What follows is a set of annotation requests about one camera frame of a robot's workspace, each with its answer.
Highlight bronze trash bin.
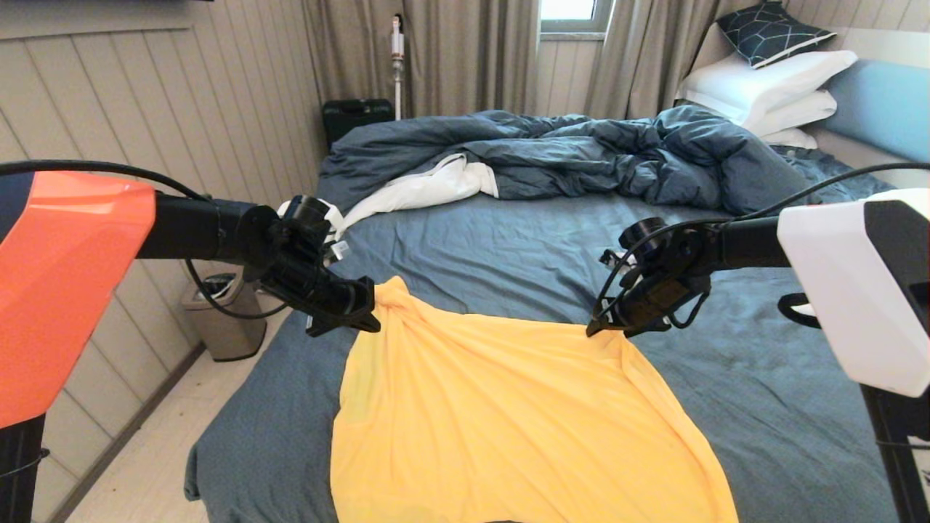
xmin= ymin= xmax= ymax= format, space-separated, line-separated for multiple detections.
xmin=180 ymin=272 xmax=267 ymax=362

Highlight yellow t-shirt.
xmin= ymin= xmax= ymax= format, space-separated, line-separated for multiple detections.
xmin=331 ymin=276 xmax=740 ymax=523

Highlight beige bed headboard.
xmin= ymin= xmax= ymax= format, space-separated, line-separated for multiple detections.
xmin=690 ymin=25 xmax=930 ymax=191

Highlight grey-beige curtain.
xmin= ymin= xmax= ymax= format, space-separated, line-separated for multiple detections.
xmin=583 ymin=0 xmax=767 ymax=122
xmin=302 ymin=0 xmax=540 ymax=121

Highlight white pillow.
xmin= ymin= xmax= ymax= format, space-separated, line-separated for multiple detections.
xmin=676 ymin=51 xmax=859 ymax=128
xmin=761 ymin=129 xmax=819 ymax=151
xmin=745 ymin=91 xmax=838 ymax=139

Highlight blue headboard cushion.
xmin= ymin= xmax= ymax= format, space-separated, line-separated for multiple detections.
xmin=825 ymin=60 xmax=930 ymax=164

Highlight white quilt with dark stripe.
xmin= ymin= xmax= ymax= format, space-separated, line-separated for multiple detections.
xmin=331 ymin=154 xmax=499 ymax=237

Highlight white stick vacuum cleaner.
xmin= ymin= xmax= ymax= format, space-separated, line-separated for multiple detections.
xmin=391 ymin=15 xmax=405 ymax=122

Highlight dark blue duvet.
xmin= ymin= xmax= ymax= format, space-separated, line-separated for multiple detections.
xmin=318 ymin=105 xmax=824 ymax=232

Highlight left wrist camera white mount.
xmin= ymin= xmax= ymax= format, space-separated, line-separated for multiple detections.
xmin=278 ymin=195 xmax=349 ymax=261

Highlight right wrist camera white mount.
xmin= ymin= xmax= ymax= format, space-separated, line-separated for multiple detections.
xmin=599 ymin=248 xmax=640 ymax=288

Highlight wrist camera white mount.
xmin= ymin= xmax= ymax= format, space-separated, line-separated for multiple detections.
xmin=599 ymin=248 xmax=640 ymax=288
xmin=278 ymin=195 xmax=349 ymax=261

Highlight dark patterned cushion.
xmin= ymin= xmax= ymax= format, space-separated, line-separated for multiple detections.
xmin=716 ymin=2 xmax=838 ymax=71

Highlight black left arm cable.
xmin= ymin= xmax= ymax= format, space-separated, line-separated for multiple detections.
xmin=0 ymin=160 xmax=291 ymax=320

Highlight window with grey frame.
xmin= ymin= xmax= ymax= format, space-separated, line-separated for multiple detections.
xmin=539 ymin=0 xmax=615 ymax=36

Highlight black hard case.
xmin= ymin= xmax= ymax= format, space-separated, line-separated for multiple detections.
xmin=323 ymin=100 xmax=395 ymax=152

